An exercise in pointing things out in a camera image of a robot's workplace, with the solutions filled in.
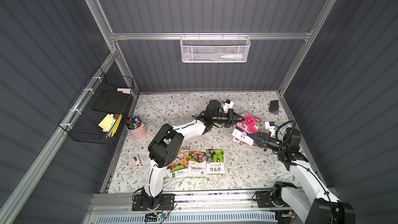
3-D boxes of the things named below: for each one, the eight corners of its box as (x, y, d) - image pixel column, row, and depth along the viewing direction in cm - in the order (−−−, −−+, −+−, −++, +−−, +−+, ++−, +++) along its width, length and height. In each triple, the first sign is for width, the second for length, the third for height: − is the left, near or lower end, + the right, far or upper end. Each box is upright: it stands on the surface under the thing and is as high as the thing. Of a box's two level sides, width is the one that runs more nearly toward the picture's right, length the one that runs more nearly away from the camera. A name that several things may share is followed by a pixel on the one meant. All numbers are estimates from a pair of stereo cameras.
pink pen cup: (132, 139, 97) (123, 128, 87) (135, 128, 103) (127, 116, 92) (146, 139, 97) (139, 128, 87) (149, 128, 103) (142, 116, 92)
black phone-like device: (269, 112, 111) (271, 109, 107) (269, 102, 117) (271, 99, 113) (276, 114, 110) (278, 110, 106) (276, 104, 116) (278, 100, 112)
